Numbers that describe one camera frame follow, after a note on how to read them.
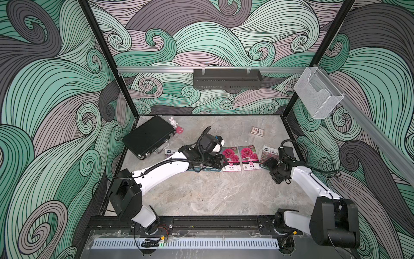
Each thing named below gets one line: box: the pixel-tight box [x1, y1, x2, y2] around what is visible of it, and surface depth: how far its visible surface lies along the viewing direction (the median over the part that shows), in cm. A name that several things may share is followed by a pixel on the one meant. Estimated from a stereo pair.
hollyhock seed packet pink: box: [237, 145, 260, 171], surface depth 100 cm
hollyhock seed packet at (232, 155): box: [220, 146, 242, 172], surface depth 97 cm
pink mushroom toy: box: [175, 125, 184, 134], surface depth 112 cm
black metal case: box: [121, 115, 176, 160], surface depth 105 cm
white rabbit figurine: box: [168, 116, 179, 128], surface depth 109 cm
